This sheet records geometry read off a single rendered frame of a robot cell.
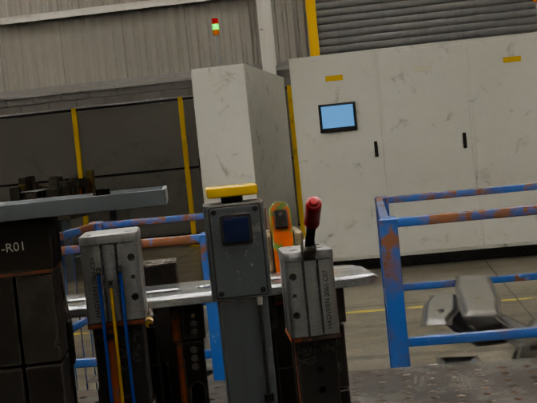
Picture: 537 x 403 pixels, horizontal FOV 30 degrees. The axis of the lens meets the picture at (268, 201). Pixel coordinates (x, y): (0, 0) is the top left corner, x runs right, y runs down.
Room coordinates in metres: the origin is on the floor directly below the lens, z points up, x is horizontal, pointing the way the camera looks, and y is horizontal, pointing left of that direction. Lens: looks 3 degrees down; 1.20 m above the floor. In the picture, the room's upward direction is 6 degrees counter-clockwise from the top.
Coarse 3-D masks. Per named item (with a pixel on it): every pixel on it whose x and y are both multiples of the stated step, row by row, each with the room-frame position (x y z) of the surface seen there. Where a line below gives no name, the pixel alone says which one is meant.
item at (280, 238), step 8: (272, 208) 1.67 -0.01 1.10; (280, 208) 1.67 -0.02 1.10; (288, 208) 1.67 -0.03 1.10; (272, 216) 1.67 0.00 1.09; (280, 216) 1.66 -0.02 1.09; (288, 216) 1.67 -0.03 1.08; (272, 224) 1.66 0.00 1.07; (280, 224) 1.66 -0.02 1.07; (288, 224) 1.67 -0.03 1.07; (272, 232) 1.66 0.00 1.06; (280, 232) 1.66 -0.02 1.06; (288, 232) 1.66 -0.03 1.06; (272, 240) 1.66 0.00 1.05; (280, 240) 1.66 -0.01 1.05; (288, 240) 1.66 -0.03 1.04; (272, 248) 1.66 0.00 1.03
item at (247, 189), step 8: (240, 184) 1.20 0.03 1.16; (248, 184) 1.18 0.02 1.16; (256, 184) 1.17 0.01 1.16; (208, 192) 1.16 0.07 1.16; (216, 192) 1.16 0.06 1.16; (224, 192) 1.16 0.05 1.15; (232, 192) 1.16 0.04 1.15; (240, 192) 1.16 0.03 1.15; (248, 192) 1.16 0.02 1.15; (256, 192) 1.16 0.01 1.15; (224, 200) 1.18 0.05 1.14; (232, 200) 1.18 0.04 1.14; (240, 200) 1.18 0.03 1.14
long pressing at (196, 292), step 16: (336, 272) 1.53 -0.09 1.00; (352, 272) 1.52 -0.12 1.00; (368, 272) 1.52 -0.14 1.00; (160, 288) 1.55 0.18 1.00; (176, 288) 1.53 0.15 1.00; (192, 288) 1.51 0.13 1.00; (208, 288) 1.50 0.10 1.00; (272, 288) 1.44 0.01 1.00; (336, 288) 1.44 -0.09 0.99; (80, 304) 1.46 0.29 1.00; (160, 304) 1.42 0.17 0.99; (176, 304) 1.42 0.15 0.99; (192, 304) 1.43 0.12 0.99
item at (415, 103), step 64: (320, 64) 9.21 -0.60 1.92; (384, 64) 9.15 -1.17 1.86; (448, 64) 9.09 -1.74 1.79; (512, 64) 9.03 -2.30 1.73; (320, 128) 9.19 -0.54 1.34; (384, 128) 9.15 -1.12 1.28; (448, 128) 9.09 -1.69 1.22; (512, 128) 9.03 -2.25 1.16; (320, 192) 9.22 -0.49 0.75; (384, 192) 9.16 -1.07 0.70; (512, 192) 9.04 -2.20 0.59; (448, 256) 9.13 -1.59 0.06; (512, 256) 9.07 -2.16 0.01
